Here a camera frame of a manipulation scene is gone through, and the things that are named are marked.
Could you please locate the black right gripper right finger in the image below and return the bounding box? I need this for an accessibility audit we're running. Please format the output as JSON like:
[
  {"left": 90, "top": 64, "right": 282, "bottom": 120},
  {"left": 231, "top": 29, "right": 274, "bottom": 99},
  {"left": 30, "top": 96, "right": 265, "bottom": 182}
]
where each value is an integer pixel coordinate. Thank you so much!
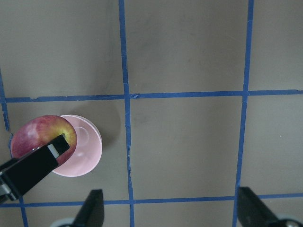
[{"left": 237, "top": 187, "right": 303, "bottom": 227}]

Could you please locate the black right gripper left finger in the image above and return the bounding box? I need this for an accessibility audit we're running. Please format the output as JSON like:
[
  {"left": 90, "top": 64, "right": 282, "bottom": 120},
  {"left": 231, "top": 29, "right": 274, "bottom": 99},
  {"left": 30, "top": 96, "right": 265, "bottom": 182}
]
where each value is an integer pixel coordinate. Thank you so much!
[{"left": 73, "top": 189, "right": 104, "bottom": 227}]

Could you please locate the red apple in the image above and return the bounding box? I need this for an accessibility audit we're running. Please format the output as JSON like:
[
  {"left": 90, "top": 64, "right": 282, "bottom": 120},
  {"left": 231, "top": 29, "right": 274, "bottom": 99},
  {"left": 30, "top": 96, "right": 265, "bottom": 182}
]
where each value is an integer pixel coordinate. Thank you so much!
[{"left": 10, "top": 115, "right": 77, "bottom": 166}]

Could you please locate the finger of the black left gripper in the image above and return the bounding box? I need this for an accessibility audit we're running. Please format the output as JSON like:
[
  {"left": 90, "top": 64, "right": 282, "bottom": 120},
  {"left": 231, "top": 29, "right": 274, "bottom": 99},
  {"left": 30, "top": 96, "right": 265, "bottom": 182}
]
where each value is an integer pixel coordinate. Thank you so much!
[{"left": 0, "top": 135, "right": 70, "bottom": 201}]

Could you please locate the small pink bowl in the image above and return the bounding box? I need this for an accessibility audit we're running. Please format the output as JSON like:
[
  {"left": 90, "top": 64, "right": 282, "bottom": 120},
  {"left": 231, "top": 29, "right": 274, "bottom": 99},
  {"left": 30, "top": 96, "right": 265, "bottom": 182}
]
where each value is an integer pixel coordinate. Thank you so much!
[{"left": 53, "top": 115, "right": 103, "bottom": 177}]

